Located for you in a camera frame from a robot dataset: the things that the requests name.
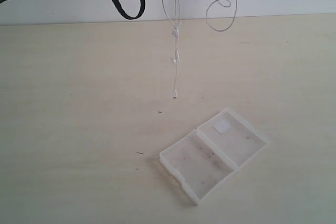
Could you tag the clear plastic storage case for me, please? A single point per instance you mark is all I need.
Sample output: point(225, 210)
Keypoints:
point(204, 159)

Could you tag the white label sticker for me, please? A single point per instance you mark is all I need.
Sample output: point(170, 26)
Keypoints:
point(222, 126)

